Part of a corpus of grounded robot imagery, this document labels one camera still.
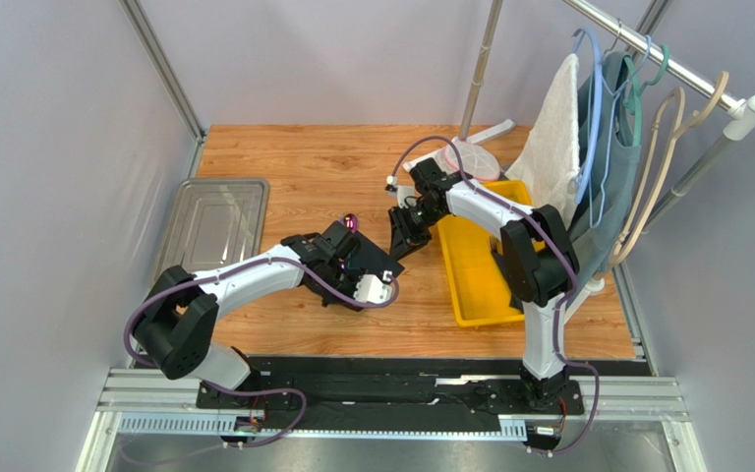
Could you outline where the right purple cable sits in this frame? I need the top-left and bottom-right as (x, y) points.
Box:
(386, 135), (602, 457)

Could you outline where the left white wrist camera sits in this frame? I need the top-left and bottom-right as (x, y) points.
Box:
(353, 271), (395, 305)

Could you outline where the teal garment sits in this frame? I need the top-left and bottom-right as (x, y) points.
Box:
(568, 51), (641, 289)

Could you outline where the silver metal tray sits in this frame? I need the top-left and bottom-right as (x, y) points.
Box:
(150, 177), (269, 284)

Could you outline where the green hanger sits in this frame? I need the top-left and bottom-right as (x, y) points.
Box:
(623, 44), (670, 147)

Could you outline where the white mesh bowl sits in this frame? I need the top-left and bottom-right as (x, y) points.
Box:
(435, 141), (501, 182)

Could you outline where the iridescent spoon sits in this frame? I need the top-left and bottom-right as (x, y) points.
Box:
(341, 213), (359, 232)

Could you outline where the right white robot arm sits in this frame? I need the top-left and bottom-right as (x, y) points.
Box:
(388, 158), (579, 408)

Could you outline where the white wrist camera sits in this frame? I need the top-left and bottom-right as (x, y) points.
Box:
(385, 175), (417, 208)
(353, 271), (395, 305)

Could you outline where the metal clothes rack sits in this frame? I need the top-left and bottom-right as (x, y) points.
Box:
(403, 0), (755, 328)

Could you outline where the yellow plastic bin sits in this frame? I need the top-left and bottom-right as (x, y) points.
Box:
(436, 215), (524, 328)

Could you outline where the black paper napkin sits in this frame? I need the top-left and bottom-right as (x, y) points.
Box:
(321, 232), (404, 311)

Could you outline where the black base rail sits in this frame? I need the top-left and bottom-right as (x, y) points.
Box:
(187, 356), (650, 435)

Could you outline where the beige hanger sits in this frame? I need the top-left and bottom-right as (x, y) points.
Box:
(608, 88), (689, 266)
(612, 72), (730, 266)

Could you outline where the blue hanger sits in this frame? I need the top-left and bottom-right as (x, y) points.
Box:
(573, 28), (641, 205)

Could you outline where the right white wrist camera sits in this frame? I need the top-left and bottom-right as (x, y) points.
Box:
(385, 175), (417, 208)

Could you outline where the white towel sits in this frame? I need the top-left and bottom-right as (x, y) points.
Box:
(504, 53), (580, 227)

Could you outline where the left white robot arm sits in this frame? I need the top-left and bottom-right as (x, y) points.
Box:
(124, 221), (365, 389)

